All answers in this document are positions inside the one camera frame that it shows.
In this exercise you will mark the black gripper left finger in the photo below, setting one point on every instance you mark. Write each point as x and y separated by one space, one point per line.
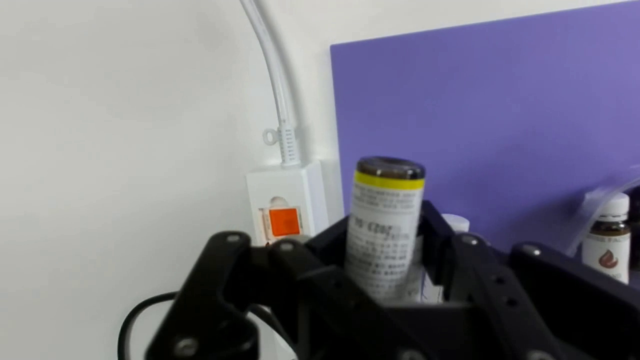
300 284

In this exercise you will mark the brown bottle white label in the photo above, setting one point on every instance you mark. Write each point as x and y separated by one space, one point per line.
606 242

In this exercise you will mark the purple placemat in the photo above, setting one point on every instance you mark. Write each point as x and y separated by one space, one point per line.
514 121

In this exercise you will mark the white power strip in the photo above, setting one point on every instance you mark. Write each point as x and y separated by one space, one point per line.
291 202

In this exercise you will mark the white bottle yellow band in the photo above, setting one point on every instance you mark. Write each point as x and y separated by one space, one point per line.
381 240

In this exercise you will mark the white bottle on placemat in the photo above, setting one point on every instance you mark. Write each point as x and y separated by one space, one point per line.
457 223

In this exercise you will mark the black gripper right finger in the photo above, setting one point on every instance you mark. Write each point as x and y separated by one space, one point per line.
531 302

